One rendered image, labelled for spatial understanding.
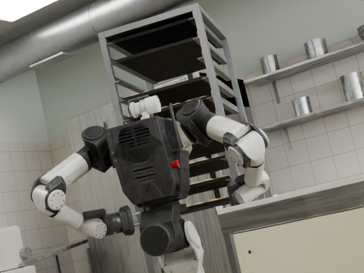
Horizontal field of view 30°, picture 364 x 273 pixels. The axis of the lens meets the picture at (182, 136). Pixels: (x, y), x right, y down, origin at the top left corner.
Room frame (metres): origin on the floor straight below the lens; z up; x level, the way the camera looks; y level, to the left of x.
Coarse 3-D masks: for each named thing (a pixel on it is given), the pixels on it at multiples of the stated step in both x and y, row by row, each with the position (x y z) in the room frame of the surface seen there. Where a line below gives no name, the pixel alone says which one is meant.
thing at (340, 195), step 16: (304, 192) 1.48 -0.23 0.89; (320, 192) 1.47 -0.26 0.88; (336, 192) 1.44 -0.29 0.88; (352, 192) 1.43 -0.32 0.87; (224, 208) 1.60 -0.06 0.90; (240, 208) 1.58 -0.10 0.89; (256, 208) 1.56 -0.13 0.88; (272, 208) 1.53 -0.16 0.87; (288, 208) 1.51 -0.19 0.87; (304, 208) 1.49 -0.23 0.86; (320, 208) 1.47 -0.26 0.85; (336, 208) 1.45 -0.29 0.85; (224, 224) 1.61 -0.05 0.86; (240, 224) 1.58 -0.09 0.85; (256, 224) 1.56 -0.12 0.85
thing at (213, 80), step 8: (192, 8) 2.87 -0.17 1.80; (200, 16) 2.87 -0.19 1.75; (200, 24) 2.87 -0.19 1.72; (200, 32) 2.87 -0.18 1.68; (200, 40) 2.87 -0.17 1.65; (208, 48) 2.87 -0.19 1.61; (208, 56) 2.87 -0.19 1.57; (208, 64) 2.87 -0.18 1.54; (208, 72) 2.87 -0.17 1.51; (216, 80) 2.88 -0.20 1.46; (216, 88) 2.87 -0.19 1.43; (216, 96) 2.87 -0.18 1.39; (216, 104) 2.87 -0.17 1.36; (224, 112) 2.89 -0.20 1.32; (232, 160) 2.87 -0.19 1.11; (232, 168) 2.87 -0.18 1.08; (232, 176) 2.87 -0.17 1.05
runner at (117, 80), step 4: (116, 80) 3.00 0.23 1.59; (120, 80) 3.06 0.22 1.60; (120, 84) 3.04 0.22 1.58; (124, 84) 3.06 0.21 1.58; (128, 84) 3.08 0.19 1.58; (132, 84) 3.22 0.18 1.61; (128, 88) 3.16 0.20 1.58; (132, 88) 3.17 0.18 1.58; (136, 88) 3.19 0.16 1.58; (140, 88) 3.34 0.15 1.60; (140, 92) 3.30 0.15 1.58
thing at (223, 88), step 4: (204, 80) 2.93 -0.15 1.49; (208, 80) 2.94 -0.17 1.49; (220, 84) 3.14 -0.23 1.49; (224, 84) 3.24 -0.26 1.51; (220, 88) 3.19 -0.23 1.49; (224, 88) 3.22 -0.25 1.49; (228, 88) 3.33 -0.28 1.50; (224, 92) 3.31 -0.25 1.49; (228, 92) 3.33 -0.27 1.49; (232, 92) 3.43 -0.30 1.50; (232, 96) 3.48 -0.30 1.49
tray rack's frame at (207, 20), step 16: (160, 16) 2.91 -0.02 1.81; (176, 16) 2.90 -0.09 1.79; (192, 16) 3.04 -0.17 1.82; (208, 16) 3.05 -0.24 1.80; (112, 32) 2.97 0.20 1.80; (128, 32) 3.07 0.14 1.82; (224, 32) 3.43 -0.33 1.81; (224, 48) 3.47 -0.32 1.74; (240, 96) 3.46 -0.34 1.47; (240, 112) 3.46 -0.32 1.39
